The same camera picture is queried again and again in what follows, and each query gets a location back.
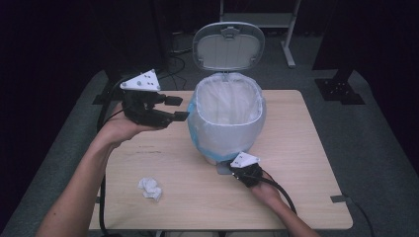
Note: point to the translucent plastic bin liner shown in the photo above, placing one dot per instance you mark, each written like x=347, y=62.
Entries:
x=227, y=131

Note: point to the person's right hand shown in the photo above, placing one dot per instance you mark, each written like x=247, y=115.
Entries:
x=267, y=192

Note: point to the person's left hand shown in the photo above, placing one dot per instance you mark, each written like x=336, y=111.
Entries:
x=118, y=130

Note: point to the white tissue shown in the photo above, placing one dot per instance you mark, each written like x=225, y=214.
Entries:
x=150, y=189

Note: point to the white metal stand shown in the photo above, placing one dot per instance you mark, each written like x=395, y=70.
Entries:
x=280, y=19

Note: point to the black stand base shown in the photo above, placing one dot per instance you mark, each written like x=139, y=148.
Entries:
x=339, y=89
x=108, y=94

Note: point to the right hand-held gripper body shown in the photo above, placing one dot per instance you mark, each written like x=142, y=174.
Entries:
x=248, y=174

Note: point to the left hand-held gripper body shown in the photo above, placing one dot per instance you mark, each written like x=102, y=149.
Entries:
x=141, y=108

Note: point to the white pedal trash can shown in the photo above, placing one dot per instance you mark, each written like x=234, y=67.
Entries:
x=227, y=49

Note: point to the grey tape strip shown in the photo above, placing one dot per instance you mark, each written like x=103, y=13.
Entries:
x=339, y=198

